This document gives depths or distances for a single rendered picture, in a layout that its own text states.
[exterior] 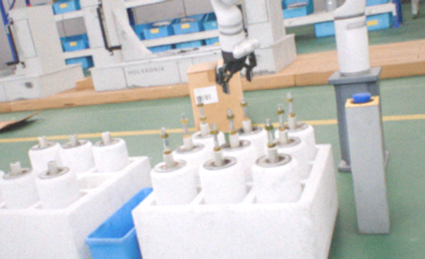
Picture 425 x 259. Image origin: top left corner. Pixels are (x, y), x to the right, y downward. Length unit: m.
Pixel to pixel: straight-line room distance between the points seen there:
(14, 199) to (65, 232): 0.18
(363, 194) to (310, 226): 0.25
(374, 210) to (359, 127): 0.20
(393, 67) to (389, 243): 1.90
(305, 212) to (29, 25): 3.52
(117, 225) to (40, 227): 0.19
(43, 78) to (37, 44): 0.27
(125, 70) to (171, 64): 0.39
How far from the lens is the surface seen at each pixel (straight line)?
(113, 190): 1.33
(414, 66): 2.99
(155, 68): 3.54
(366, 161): 1.17
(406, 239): 1.22
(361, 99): 1.14
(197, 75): 2.23
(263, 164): 1.01
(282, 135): 1.12
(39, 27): 4.31
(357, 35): 1.54
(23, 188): 1.31
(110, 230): 1.27
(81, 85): 4.26
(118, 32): 3.85
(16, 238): 1.33
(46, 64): 4.30
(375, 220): 1.23
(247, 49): 1.39
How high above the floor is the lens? 0.58
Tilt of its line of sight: 14 degrees down
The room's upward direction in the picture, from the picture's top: 10 degrees counter-clockwise
